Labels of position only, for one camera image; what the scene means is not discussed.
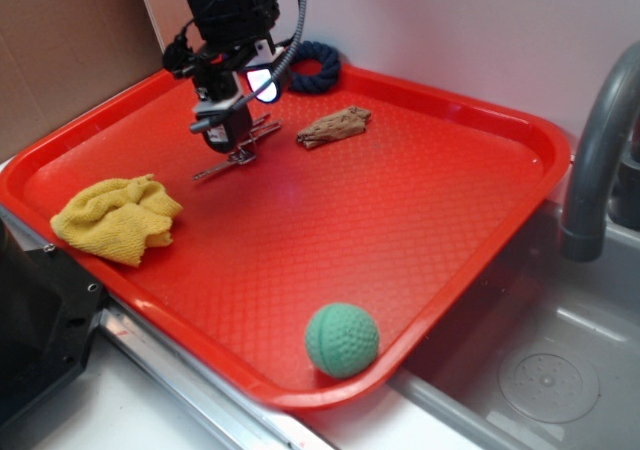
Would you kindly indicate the green rubber ball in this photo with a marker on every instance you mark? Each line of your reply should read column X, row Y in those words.
column 341, row 340

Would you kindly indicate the navy blue rope toy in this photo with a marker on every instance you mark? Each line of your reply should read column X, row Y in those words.
column 327, row 75

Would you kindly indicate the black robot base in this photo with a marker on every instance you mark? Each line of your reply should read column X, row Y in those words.
column 50, row 308

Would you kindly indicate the grey faucet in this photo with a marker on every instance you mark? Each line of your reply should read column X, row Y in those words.
column 604, row 181

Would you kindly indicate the brown wood piece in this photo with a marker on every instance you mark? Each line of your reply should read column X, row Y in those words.
column 345, row 123

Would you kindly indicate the grey plastic sink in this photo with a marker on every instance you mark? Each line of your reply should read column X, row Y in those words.
column 539, row 352

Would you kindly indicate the brown cardboard panel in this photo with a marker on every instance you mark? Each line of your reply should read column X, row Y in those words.
column 61, row 58

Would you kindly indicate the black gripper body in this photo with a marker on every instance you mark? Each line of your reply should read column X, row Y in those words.
column 213, row 72

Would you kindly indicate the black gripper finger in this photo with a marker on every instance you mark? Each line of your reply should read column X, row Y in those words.
column 221, row 128

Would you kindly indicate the yellow cloth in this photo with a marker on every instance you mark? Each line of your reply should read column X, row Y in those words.
column 118, row 219

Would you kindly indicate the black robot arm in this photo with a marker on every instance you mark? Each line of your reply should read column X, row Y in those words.
column 223, row 40

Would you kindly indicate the red plastic tray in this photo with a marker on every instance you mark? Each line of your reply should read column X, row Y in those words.
column 398, row 220

